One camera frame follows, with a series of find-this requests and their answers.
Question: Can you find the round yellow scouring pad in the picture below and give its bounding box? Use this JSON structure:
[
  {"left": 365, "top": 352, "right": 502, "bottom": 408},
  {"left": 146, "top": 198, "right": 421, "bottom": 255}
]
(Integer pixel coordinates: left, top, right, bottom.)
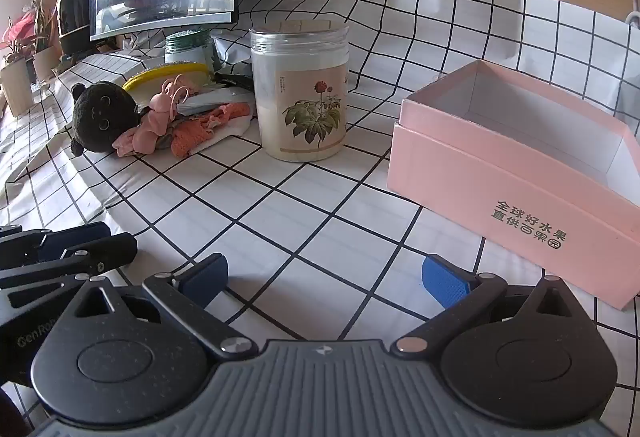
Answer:
[{"left": 122, "top": 62, "right": 212, "bottom": 94}]

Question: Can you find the black round speaker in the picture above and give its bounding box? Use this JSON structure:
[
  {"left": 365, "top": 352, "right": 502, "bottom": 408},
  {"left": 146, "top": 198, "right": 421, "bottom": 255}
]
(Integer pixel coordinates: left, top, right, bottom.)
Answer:
[{"left": 56, "top": 0, "right": 97, "bottom": 57}]

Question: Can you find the pink cardboard box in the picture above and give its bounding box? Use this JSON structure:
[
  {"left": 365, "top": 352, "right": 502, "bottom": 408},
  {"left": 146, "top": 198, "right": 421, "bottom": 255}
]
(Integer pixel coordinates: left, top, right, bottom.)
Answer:
[{"left": 386, "top": 59, "right": 640, "bottom": 313}]

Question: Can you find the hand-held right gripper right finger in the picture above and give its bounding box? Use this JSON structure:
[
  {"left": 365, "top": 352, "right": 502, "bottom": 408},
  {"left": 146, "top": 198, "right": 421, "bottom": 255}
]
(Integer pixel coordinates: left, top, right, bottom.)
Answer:
[{"left": 392, "top": 254, "right": 576, "bottom": 360}]

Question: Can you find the orange knitted cloth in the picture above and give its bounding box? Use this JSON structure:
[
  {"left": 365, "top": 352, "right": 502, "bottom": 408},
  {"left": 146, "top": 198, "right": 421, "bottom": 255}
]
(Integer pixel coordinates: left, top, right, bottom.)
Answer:
[{"left": 170, "top": 101, "right": 254, "bottom": 161}]

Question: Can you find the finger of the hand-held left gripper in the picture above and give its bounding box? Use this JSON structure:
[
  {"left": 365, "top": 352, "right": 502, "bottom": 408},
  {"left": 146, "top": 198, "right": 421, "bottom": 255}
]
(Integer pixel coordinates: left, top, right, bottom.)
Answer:
[
  {"left": 0, "top": 233, "right": 138, "bottom": 314},
  {"left": 0, "top": 222, "right": 112, "bottom": 274}
]

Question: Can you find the red leaf potted plant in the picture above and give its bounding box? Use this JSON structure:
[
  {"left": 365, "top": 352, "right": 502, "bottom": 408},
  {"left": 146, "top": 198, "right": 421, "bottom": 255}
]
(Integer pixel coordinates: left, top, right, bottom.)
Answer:
[{"left": 0, "top": 12, "right": 37, "bottom": 118}]

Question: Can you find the clear jar with flower label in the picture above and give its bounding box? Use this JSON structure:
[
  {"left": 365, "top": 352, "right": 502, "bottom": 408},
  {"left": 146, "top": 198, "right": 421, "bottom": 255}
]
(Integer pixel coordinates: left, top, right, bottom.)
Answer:
[{"left": 249, "top": 20, "right": 350, "bottom": 163}]

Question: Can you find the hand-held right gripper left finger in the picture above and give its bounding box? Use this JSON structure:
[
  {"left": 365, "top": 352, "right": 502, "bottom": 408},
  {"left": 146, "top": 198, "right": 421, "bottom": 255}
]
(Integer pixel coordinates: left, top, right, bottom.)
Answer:
[{"left": 75, "top": 253, "right": 258, "bottom": 363}]

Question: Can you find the pink plush toy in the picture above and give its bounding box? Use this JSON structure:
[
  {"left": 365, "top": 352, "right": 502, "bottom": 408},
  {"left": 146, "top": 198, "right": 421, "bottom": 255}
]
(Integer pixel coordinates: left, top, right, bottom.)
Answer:
[{"left": 112, "top": 74, "right": 190, "bottom": 158}]

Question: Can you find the black checked white tablecloth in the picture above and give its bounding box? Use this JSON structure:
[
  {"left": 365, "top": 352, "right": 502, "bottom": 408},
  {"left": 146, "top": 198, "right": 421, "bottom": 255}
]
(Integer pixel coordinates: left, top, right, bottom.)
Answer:
[{"left": 0, "top": 0, "right": 640, "bottom": 437}]

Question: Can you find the white cloth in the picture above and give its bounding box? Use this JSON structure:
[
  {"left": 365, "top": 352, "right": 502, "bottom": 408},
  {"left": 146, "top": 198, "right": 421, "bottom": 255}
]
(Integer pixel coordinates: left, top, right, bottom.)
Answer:
[{"left": 192, "top": 114, "right": 257, "bottom": 153}]

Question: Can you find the green lid jar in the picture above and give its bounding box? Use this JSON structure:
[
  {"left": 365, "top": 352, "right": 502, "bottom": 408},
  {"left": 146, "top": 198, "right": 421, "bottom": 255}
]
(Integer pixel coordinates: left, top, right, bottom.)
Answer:
[{"left": 164, "top": 30, "right": 217, "bottom": 67}]

